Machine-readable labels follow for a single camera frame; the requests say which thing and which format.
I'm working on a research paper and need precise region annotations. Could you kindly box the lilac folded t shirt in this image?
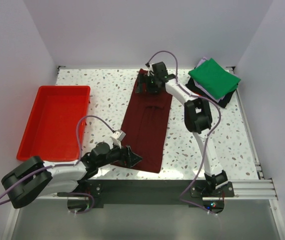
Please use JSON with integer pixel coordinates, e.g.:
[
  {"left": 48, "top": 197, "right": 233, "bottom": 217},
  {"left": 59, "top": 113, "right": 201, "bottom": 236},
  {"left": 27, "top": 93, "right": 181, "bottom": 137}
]
[{"left": 193, "top": 57, "right": 240, "bottom": 103}]

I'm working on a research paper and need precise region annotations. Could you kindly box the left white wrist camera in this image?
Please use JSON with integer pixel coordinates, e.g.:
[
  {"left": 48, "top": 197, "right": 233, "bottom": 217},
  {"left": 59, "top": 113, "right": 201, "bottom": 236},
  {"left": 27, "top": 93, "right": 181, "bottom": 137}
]
[{"left": 110, "top": 129, "right": 126, "bottom": 148}]

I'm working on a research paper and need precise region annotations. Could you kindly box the red plastic bin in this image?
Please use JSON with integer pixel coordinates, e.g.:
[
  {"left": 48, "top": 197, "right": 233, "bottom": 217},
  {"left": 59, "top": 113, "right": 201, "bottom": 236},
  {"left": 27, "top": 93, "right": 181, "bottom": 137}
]
[{"left": 16, "top": 85, "right": 91, "bottom": 162}]

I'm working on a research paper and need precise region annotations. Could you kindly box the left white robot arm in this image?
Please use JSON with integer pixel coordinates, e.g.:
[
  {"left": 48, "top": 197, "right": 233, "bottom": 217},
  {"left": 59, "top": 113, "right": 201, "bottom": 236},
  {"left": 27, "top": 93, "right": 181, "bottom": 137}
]
[{"left": 1, "top": 142, "right": 143, "bottom": 209}]

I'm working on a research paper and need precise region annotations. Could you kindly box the black folded t shirt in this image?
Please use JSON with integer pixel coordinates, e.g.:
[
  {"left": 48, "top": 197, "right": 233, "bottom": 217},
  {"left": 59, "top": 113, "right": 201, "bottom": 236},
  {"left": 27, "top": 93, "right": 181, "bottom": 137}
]
[{"left": 184, "top": 65, "right": 240, "bottom": 109}]

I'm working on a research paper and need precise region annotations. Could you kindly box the dark red t shirt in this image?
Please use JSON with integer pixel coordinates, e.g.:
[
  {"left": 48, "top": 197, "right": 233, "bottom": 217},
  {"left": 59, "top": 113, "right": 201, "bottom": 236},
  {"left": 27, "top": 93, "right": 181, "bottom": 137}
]
[{"left": 112, "top": 68, "right": 173, "bottom": 174}]

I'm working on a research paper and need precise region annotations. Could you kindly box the green folded t shirt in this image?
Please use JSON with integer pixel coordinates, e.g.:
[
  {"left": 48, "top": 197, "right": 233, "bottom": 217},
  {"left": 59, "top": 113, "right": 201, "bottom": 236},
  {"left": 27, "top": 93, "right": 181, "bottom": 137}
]
[{"left": 188, "top": 58, "right": 242, "bottom": 100}]

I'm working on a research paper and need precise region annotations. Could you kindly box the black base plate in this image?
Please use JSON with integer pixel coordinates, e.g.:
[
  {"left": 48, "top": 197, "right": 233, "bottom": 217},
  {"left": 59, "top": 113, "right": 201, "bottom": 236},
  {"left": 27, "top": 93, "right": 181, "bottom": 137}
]
[{"left": 57, "top": 179, "right": 235, "bottom": 210}]

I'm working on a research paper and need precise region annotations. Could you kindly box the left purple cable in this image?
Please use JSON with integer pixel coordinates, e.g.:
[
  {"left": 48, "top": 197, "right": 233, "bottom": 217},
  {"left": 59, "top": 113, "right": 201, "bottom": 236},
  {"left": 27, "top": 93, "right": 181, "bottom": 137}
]
[{"left": 0, "top": 115, "right": 117, "bottom": 215}]

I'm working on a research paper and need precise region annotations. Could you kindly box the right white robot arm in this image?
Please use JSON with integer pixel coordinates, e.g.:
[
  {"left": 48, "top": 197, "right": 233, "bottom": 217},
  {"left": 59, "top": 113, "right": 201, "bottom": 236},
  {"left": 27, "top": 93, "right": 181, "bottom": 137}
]
[{"left": 135, "top": 62, "right": 228, "bottom": 192}]

